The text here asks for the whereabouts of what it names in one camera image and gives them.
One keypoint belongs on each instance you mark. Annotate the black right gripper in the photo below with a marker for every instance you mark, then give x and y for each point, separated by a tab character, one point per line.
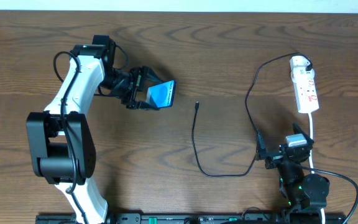
281	155

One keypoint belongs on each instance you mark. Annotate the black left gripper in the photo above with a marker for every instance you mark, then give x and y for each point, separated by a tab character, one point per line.
135	88

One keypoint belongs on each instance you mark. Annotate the blue Galaxy smartphone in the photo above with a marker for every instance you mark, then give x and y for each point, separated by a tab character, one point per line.
162	95

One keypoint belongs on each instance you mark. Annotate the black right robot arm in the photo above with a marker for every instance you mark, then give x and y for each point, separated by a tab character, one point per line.
304	192

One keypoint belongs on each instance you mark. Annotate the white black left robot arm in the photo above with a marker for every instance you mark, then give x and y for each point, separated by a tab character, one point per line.
61	145

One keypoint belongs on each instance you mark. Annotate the white USB charger adapter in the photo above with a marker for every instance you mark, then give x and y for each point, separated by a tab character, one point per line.
300	74

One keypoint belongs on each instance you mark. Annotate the white power strip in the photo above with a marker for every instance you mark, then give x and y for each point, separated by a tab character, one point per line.
305	92

